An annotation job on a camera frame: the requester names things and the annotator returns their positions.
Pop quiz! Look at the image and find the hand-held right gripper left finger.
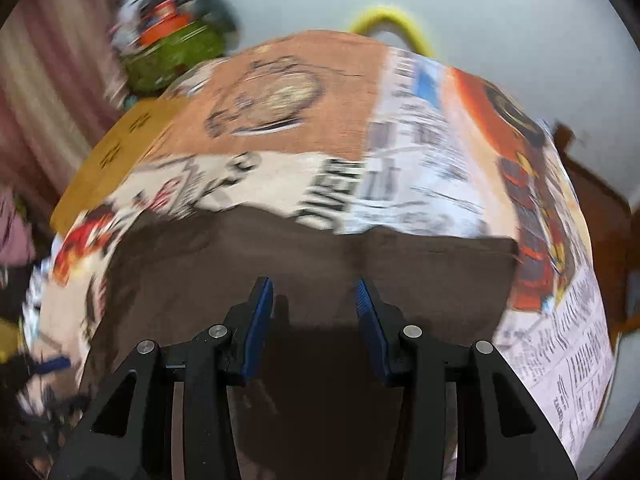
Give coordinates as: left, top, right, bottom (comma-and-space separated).
50, 276, 275, 480

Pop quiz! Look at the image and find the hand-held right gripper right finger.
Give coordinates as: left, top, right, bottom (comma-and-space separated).
356, 279, 578, 480

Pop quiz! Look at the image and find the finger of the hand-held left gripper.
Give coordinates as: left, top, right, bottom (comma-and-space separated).
27, 355, 73, 377

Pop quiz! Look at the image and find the brown garment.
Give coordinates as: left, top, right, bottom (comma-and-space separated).
80, 205, 521, 480

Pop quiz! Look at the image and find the newspaper print blanket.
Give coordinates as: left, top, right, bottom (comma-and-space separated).
20, 30, 618, 480

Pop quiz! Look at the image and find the striped pink curtain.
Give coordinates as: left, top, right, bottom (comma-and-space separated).
0, 0, 131, 211

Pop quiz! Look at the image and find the green patterned storage box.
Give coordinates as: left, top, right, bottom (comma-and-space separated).
122, 27, 226, 93

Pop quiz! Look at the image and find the orange box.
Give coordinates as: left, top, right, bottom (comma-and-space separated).
140, 2, 193, 46

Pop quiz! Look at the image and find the wooden bed frame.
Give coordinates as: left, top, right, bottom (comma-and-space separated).
552, 122, 636, 336

